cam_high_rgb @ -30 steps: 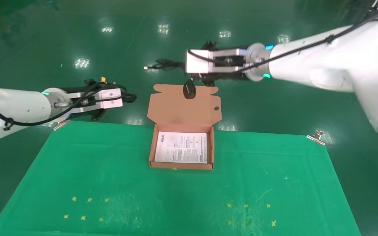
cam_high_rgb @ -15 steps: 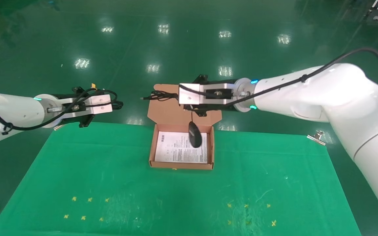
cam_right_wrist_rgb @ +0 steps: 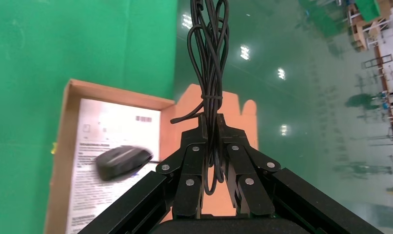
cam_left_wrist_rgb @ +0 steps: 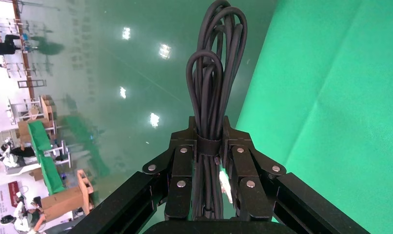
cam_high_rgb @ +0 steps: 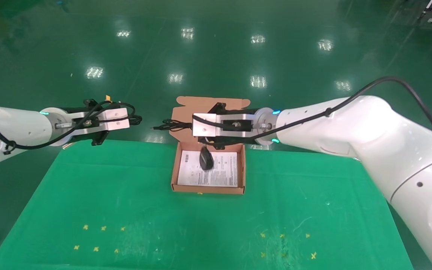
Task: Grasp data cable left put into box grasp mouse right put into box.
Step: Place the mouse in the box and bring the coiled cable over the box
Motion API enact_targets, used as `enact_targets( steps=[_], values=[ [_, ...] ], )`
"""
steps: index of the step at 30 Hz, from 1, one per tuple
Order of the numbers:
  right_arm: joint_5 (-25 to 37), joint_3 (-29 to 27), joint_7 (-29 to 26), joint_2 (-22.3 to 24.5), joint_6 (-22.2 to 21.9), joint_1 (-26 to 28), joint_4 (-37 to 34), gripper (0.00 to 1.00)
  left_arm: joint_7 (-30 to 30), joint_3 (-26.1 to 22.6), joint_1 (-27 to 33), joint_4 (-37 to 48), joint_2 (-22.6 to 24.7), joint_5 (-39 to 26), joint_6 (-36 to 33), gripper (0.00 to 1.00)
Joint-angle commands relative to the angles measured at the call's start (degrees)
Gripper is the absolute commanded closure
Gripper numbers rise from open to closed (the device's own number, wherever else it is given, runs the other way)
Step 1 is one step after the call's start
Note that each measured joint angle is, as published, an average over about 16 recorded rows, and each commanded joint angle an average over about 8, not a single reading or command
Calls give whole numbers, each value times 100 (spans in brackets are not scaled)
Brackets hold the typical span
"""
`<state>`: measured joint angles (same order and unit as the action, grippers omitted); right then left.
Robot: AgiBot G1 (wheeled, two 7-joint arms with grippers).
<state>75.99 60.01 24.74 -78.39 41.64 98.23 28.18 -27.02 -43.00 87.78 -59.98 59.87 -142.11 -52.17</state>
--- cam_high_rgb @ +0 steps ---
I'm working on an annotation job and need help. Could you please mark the black wired mouse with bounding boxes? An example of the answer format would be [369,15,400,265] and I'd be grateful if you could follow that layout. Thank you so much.
[150,119,215,171]

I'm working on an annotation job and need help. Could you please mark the green cloth mat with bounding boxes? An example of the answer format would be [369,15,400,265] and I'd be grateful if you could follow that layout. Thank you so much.
[0,139,414,270]

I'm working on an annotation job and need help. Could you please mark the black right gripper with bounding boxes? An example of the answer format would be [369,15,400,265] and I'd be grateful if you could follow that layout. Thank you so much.
[198,102,257,151]

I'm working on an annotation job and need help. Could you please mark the orange cardboard box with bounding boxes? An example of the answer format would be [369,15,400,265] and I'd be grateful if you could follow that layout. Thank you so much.
[169,96,254,195]

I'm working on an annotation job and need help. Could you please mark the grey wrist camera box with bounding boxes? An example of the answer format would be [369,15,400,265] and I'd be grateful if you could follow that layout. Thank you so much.
[55,108,131,134]
[192,113,256,137]

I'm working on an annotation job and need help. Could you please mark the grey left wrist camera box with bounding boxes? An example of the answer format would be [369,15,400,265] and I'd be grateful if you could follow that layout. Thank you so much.
[55,108,131,134]

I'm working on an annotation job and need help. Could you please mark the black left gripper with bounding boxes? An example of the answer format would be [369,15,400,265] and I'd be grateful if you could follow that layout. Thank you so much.
[64,99,108,146]

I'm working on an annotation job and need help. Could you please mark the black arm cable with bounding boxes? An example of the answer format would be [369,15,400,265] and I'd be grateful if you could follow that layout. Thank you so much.
[0,100,106,155]
[193,76,432,145]

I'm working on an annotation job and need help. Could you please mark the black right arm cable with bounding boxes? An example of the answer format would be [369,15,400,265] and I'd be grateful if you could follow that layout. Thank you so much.
[193,76,432,145]

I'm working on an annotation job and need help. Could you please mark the black data cable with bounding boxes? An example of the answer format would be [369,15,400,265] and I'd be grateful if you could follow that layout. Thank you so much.
[118,102,143,126]

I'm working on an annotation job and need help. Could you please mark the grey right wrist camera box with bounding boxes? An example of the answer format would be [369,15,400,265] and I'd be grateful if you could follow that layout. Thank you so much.
[192,113,256,137]

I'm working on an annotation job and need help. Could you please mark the white printed paper sheet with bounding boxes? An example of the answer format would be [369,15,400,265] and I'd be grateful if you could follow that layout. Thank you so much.
[177,150,239,188]

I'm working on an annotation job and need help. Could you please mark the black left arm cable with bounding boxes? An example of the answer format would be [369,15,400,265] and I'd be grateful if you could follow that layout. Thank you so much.
[0,100,106,155]

